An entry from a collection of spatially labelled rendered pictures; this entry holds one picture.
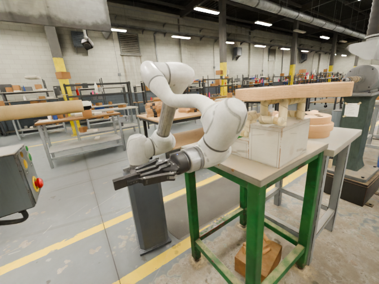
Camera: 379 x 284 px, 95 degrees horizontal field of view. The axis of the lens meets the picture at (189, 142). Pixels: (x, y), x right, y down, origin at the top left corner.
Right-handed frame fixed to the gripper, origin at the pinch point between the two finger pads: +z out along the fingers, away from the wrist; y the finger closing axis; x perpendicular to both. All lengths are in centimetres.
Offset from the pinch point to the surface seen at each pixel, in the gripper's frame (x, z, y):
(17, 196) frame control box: -8.5, 29.3, 23.2
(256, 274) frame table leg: -57, -45, -24
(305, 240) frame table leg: -73, -99, -25
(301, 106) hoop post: 15, -77, -10
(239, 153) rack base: -9, -56, 4
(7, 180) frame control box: -2.4, 30.2, 24.2
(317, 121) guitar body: -1, -123, -3
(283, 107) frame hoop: 17, -60, -10
